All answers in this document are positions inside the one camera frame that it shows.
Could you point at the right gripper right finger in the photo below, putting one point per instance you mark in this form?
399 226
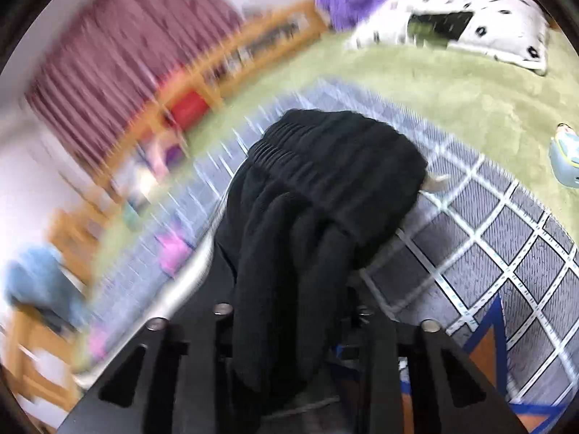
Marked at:
413 378

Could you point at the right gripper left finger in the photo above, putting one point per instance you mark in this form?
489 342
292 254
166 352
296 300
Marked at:
175 375

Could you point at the black pants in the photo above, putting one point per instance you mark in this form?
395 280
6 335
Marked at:
317 196

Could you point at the grey checked quilt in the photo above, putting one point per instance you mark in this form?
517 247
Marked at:
482 256

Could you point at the light blue plush elephant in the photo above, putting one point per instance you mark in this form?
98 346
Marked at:
36 280

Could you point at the red chair left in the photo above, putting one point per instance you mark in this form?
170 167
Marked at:
187 111

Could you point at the small light blue toy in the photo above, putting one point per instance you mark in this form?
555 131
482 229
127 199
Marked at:
564 155

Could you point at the green bed sheet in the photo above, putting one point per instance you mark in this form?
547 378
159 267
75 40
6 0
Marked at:
501 111

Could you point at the maroon striped curtain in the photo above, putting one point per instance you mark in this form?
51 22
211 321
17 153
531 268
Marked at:
110 61

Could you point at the white black dotted pillow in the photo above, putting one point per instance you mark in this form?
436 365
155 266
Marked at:
509 31

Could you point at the wooden bed frame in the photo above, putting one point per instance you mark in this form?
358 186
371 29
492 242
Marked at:
212 76

